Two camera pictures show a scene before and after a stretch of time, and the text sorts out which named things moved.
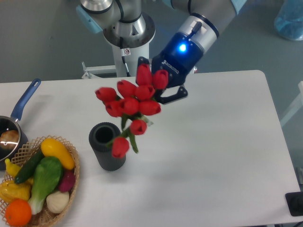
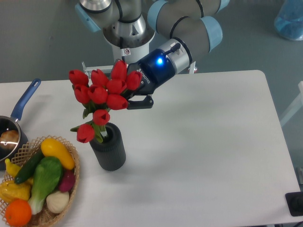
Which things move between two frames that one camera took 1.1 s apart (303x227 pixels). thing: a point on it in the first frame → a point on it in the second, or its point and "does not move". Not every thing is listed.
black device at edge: x=294 y=201 does not move
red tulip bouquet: x=133 y=101 → x=98 y=93
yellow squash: x=50 y=147 does not move
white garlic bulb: x=57 y=201 does not move
